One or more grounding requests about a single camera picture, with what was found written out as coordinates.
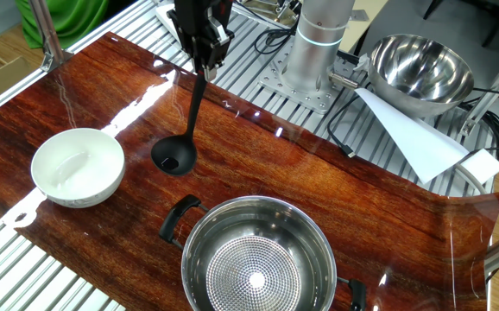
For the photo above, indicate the white folded paper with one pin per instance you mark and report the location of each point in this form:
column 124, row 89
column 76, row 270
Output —
column 418, row 138

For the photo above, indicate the aluminium frame post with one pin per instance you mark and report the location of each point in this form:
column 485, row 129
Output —
column 491, row 86
column 47, row 34

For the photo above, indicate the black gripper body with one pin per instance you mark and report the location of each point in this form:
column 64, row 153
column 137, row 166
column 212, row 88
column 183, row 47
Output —
column 197, row 17

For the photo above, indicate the black plastic ladle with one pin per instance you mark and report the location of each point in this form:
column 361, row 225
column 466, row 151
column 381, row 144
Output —
column 174, row 155

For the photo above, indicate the black chair base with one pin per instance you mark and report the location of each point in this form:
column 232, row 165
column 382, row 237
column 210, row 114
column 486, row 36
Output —
column 495, row 21

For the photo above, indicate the beige flat board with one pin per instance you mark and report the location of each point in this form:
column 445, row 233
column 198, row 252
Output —
column 364, row 21

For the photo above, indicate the green cloth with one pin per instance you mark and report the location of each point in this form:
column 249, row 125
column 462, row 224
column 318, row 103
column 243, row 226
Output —
column 64, row 21

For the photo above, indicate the white ceramic bowl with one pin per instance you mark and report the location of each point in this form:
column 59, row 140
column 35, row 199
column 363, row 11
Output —
column 77, row 168

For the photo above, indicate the white power strip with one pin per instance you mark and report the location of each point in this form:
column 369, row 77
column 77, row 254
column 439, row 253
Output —
column 163, row 15

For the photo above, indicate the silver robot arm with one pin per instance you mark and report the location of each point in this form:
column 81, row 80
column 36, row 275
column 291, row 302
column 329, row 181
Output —
column 318, row 52

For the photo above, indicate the steel mixing bowl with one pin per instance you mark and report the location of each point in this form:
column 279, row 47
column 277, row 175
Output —
column 422, row 73

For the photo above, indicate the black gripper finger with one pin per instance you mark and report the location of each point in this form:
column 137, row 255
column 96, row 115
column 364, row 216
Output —
column 217, row 47
column 187, row 43

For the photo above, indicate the wood grain table mat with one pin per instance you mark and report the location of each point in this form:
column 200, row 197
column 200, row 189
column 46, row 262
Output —
column 275, row 164

